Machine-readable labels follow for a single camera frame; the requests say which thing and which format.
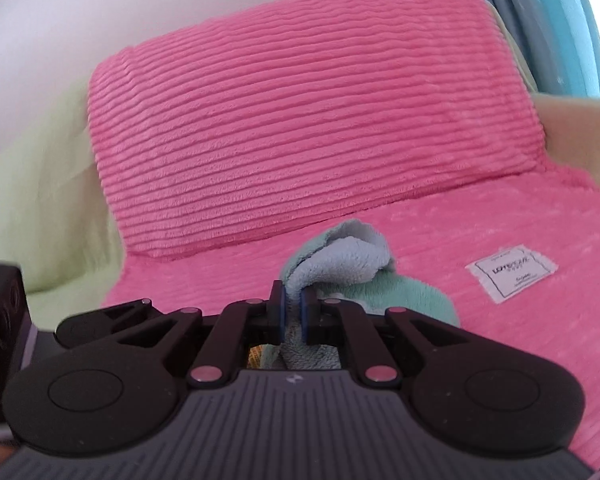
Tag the white fabric label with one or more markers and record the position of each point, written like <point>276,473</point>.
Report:
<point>509,272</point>

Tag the grey green microfibre cloth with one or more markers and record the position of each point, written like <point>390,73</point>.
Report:
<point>351,261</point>

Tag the blue grey curtain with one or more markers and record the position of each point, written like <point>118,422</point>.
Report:
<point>545,20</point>

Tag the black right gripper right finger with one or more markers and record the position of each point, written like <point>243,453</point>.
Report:
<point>472,392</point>

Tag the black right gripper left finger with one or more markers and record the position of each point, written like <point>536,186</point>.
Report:
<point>122,372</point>

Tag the pink corduroy back cushion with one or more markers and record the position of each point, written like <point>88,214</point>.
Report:
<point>302,111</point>

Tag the pink corduroy seat cover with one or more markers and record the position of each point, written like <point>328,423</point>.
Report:
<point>433,239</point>

